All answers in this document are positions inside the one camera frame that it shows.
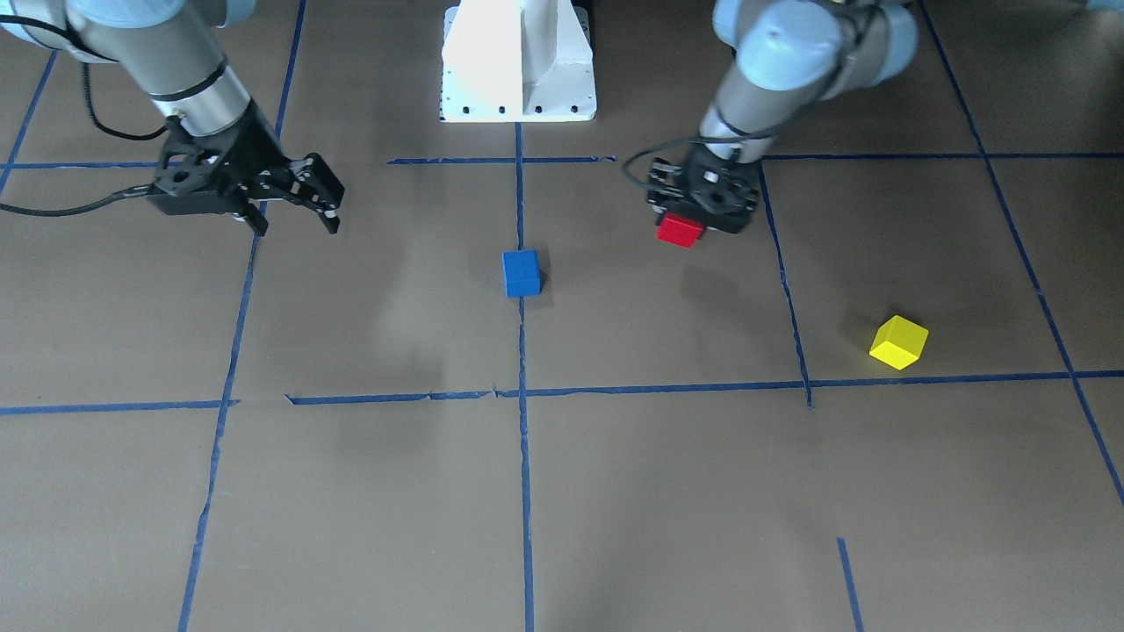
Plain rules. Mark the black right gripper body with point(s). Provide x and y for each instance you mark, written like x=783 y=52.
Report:
x=248 y=146

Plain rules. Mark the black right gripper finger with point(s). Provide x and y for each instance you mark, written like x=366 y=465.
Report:
x=252 y=216
x=310 y=182

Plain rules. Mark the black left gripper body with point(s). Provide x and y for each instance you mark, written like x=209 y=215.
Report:
x=664 y=180

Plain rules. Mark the red wooden cube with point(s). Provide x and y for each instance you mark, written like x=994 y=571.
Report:
x=679 y=231

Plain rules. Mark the blue wooden cube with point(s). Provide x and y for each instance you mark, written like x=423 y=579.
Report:
x=521 y=274

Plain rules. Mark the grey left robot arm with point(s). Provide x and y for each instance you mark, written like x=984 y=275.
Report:
x=787 y=56

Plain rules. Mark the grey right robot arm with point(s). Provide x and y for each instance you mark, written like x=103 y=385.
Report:
x=169 y=50

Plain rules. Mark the yellow wooden cube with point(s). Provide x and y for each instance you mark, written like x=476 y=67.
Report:
x=899 y=342

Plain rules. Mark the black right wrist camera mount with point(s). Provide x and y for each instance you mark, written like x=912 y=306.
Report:
x=190 y=176

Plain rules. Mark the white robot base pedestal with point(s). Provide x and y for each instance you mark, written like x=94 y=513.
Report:
x=518 y=62

